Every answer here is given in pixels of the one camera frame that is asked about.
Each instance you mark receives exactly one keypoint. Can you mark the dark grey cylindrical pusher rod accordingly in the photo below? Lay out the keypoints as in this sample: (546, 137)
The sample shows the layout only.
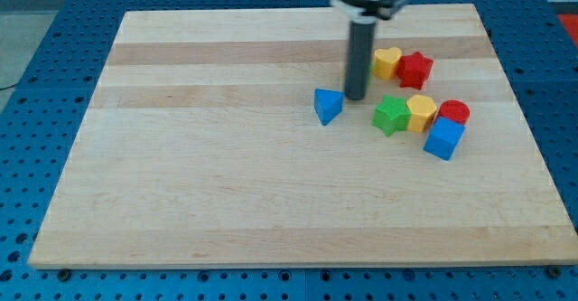
(360, 43)

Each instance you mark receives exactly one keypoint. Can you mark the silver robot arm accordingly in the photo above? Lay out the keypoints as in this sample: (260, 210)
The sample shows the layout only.
(363, 16)

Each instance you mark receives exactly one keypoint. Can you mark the red star block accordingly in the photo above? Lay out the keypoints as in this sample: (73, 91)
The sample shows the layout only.
(414, 70)

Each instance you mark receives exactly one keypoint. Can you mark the green star block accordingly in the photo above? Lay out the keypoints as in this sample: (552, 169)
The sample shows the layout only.
(391, 115)

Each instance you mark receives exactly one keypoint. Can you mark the yellow heart block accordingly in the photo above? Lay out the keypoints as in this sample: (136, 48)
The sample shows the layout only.
(385, 62)

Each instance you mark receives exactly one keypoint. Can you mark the blue triangle block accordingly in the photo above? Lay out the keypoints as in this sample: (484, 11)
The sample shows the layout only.
(328, 104)

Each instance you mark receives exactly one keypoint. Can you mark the yellow hexagon block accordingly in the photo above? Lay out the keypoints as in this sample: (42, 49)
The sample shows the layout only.
(422, 109)

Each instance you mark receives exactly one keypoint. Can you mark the red cylinder block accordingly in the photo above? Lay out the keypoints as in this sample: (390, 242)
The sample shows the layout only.
(454, 110)

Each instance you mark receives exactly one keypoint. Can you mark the blue cube block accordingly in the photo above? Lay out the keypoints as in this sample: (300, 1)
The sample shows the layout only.
(443, 138)

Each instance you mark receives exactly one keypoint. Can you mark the light wooden board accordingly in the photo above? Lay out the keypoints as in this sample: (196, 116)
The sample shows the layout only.
(200, 148)

